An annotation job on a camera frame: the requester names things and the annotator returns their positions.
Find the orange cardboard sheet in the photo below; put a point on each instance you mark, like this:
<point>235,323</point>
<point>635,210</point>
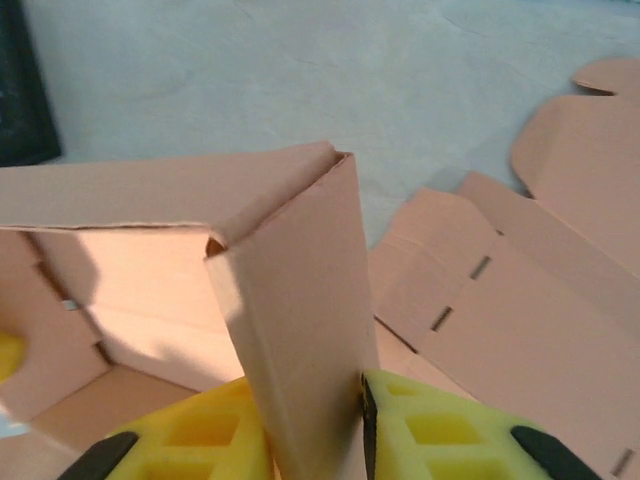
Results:
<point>525,325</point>

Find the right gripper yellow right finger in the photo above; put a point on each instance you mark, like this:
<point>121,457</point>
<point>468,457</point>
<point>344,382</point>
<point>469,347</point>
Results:
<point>450,440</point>

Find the pink paper box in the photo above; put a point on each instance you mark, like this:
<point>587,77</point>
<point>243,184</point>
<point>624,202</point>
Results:
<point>300,300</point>

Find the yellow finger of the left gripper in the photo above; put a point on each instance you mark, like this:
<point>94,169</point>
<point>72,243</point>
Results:
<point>10,357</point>

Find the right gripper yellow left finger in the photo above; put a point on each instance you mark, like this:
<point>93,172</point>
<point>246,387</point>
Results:
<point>200,440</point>

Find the black grey chessboard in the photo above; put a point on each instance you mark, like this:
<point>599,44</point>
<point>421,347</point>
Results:
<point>20,100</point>

